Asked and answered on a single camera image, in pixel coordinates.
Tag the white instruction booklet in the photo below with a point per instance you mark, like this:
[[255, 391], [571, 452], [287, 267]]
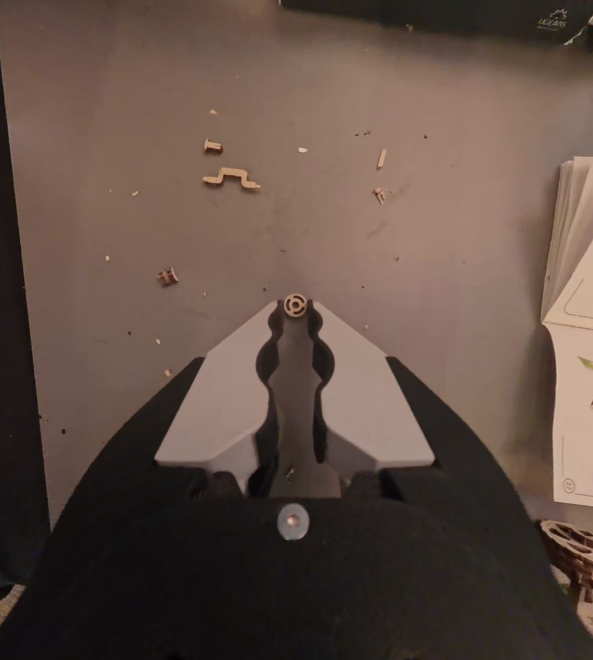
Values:
[[590, 309]]

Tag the bent wooden bracket part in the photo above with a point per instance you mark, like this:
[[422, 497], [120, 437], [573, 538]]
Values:
[[229, 176]]

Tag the thin wooden splinter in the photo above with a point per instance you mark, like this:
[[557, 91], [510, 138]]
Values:
[[381, 159]]

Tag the black model kit box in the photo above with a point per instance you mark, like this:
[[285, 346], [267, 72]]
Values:
[[430, 15]]

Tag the small brown wooden part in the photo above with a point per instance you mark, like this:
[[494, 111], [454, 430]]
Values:
[[168, 277]]

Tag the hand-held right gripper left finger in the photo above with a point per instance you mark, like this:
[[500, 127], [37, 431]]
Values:
[[214, 402]]

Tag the small wooden peg part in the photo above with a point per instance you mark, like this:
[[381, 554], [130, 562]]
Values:
[[214, 147]]

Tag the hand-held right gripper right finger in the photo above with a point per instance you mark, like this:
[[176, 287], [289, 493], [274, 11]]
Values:
[[374, 407]]

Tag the small round wooden part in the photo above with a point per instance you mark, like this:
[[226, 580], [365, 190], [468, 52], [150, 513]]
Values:
[[295, 305]]

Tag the wooden buggy model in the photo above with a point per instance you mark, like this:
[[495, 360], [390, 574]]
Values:
[[585, 562]]

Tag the jagged wooden fragment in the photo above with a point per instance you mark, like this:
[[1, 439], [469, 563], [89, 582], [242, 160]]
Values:
[[380, 195]]

